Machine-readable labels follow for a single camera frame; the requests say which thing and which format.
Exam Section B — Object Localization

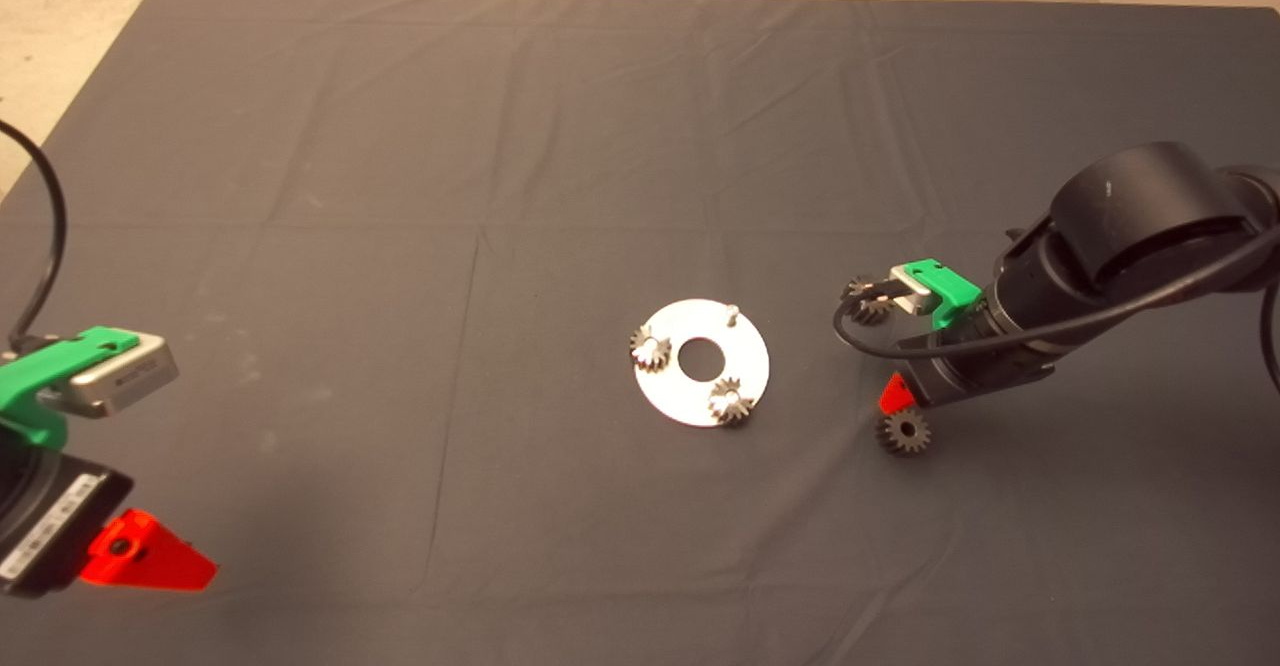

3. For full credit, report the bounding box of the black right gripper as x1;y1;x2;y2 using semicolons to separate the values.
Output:
878;321;1058;415

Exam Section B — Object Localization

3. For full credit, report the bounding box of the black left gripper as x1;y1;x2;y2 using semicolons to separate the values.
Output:
0;451;219;599

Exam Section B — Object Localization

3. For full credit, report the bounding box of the smaller steel gear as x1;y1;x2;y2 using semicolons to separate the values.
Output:
876;408;933;458

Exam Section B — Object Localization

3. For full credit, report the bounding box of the larger steel gear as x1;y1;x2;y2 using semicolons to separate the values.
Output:
843;276;896;327

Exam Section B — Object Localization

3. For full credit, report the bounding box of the small steel gear on pin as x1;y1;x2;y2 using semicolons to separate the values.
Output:
629;325;673;374
707;377;756;427

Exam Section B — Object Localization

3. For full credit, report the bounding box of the round metal plate with hole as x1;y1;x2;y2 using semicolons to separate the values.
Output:
631;298;771;428

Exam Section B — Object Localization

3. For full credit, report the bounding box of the dark grey table cloth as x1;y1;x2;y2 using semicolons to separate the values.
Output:
0;0;1280;666

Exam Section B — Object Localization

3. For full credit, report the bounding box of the black right camera cable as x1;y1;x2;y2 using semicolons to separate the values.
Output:
833;216;1280;397

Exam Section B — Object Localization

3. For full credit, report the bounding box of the black camera cable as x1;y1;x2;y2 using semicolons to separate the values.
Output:
0;119;68;347
833;216;1280;397

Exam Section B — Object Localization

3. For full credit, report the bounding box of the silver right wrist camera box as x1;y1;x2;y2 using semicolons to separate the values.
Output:
890;264;936;315

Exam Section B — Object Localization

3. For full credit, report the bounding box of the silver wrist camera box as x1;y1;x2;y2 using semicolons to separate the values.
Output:
890;264;936;315
65;334;181;419

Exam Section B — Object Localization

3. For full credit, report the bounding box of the green right camera mount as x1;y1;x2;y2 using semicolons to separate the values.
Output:
905;258;986;332

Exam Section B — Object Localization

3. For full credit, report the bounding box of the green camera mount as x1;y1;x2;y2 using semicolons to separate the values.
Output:
0;326;141;447
905;258;986;332

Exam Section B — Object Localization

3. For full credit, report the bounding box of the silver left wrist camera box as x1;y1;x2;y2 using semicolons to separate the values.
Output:
65;334;181;419

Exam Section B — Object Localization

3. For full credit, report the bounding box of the green left camera mount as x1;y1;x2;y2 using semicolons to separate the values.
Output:
0;326;141;447

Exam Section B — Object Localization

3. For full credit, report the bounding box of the black left camera cable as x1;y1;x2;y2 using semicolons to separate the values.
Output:
0;119;68;347

